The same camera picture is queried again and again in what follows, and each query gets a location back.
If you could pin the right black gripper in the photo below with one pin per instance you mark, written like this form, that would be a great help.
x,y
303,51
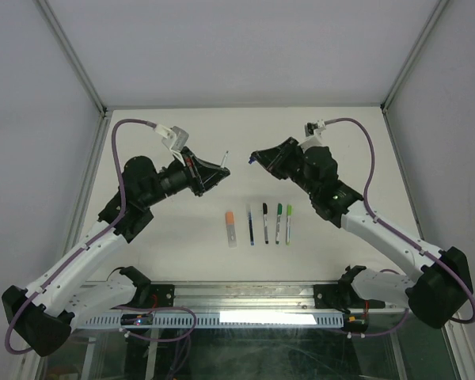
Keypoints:
x,y
273,159

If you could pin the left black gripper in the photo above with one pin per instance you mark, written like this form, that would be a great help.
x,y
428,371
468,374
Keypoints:
x,y
202,175

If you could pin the white blue end pen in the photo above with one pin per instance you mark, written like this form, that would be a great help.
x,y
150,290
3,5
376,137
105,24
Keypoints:
x,y
224,159

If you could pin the orange tip marker clear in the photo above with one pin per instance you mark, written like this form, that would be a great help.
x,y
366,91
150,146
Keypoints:
x,y
231,234

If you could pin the white black end pen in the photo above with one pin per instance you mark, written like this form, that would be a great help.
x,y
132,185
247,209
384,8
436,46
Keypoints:
x,y
265,224

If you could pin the white green end pen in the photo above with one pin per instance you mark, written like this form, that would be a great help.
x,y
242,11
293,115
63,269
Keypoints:
x,y
278,219

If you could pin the silver green tip pen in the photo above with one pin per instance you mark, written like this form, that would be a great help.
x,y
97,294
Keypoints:
x,y
288,229

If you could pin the dark blue barrel pen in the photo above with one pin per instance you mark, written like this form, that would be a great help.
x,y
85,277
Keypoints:
x,y
251,231

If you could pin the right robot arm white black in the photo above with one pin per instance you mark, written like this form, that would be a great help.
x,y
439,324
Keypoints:
x,y
434,284

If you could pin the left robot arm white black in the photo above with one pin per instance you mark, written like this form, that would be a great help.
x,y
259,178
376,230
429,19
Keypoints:
x,y
49,309

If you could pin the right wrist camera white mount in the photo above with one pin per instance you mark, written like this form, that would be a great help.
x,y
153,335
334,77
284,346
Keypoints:
x,y
313,131

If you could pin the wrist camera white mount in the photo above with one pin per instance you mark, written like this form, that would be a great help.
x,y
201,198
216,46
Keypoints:
x,y
313,131
173,138

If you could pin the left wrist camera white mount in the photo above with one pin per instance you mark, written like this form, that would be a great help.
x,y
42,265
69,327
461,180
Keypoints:
x,y
173,138

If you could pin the aluminium mounting rail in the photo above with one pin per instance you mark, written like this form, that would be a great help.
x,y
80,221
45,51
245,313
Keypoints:
x,y
213,296

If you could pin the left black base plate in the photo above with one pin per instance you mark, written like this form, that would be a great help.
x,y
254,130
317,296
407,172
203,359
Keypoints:
x,y
152,295

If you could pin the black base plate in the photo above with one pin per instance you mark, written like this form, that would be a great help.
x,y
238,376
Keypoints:
x,y
152,295
327,296

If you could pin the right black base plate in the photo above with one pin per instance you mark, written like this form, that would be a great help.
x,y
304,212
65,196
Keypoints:
x,y
327,296

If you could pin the white slotted cable duct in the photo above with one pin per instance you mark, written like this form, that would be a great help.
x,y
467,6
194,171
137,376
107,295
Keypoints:
x,y
230,319

